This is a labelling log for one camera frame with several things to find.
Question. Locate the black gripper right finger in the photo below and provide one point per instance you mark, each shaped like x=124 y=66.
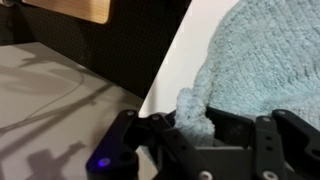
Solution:
x=283 y=146

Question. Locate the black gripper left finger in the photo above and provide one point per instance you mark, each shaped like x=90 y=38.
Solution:
x=113 y=146

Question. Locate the light blue terry towel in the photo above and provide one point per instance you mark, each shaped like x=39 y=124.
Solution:
x=266 y=66

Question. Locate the light brown wooden board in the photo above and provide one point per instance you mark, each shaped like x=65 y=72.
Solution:
x=76 y=8

